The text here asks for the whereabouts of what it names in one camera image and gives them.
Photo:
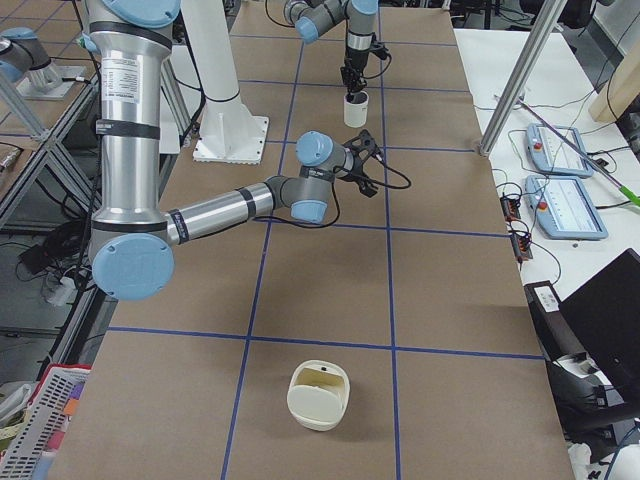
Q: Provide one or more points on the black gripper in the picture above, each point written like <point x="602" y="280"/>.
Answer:
<point x="354" y="65"/>
<point x="356" y="169"/>

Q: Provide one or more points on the cream plastic bowl container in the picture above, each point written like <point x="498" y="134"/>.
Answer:
<point x="318" y="395"/>

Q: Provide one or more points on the white perforated plastic basket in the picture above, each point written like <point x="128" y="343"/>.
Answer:
<point x="44" y="416"/>

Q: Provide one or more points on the aluminium frame post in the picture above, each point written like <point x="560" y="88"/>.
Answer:
<point x="536" y="40"/>

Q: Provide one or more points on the lower blue teach pendant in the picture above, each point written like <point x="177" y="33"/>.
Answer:
<point x="562" y="208"/>

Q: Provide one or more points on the white mug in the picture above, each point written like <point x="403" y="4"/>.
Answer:
<point x="355" y="109"/>

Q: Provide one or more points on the black laptop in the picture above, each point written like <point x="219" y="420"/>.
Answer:
<point x="603" y="314"/>

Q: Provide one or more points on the white camera stand column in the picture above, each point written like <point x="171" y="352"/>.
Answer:
<point x="228" y="132"/>

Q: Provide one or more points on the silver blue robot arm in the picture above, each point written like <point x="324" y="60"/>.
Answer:
<point x="313" y="19"/>
<point x="132" y="239"/>

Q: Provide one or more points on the blue teach pendant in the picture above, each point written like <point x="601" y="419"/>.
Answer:
<point x="550" y="154"/>
<point x="562" y="208"/>

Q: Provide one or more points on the upper blue teach pendant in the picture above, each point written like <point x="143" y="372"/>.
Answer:
<point x="550" y="154"/>

